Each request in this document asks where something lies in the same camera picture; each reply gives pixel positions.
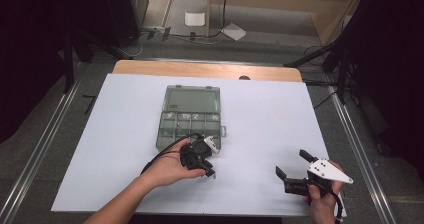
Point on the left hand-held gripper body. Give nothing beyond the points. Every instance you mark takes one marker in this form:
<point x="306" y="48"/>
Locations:
<point x="195" y="152"/>

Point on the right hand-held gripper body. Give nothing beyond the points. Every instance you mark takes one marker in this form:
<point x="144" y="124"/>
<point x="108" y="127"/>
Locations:
<point x="325" y="170"/>

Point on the transparent green storage box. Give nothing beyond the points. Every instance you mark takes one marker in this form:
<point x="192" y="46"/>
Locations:
<point x="191" y="99"/>

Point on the person's left hand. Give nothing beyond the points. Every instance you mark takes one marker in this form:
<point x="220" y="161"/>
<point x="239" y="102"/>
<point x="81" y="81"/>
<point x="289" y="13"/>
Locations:
<point x="166" y="169"/>

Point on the person's right hand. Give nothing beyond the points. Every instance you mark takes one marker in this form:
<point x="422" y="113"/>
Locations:
<point x="321" y="204"/>

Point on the small white part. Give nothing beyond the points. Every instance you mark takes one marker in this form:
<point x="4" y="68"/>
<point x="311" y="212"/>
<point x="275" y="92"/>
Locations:
<point x="199" y="116"/>
<point x="215" y="117"/>
<point x="185" y="116"/>
<point x="171" y="115"/>

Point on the white table sheet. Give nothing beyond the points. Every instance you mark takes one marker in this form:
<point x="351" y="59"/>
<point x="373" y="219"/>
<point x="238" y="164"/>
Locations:
<point x="266" y="117"/>

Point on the light wooden table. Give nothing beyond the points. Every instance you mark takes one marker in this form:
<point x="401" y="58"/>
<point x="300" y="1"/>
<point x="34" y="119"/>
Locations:
<point x="200" y="70"/>

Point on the black metal stand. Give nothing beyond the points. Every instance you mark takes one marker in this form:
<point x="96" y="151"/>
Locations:
<point x="341" y="77"/>

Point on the black curtain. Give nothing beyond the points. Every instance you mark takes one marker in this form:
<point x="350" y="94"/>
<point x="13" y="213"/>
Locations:
<point x="30" y="50"/>
<point x="393" y="67"/>

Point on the white paper sheet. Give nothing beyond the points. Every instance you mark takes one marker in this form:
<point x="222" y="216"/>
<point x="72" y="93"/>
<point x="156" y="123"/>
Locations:
<point x="234" y="31"/>

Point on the white floor box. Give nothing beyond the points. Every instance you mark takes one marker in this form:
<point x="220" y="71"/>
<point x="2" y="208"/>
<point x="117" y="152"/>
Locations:
<point x="194" y="19"/>

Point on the dark cabinet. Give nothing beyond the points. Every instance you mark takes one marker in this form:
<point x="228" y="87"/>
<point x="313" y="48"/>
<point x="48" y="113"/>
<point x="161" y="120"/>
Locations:
<point x="126" y="10"/>

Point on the metal floor rail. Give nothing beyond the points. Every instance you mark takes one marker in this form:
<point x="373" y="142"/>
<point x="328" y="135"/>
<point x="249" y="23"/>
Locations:
<point x="42" y="147"/>
<point x="358" y="150"/>

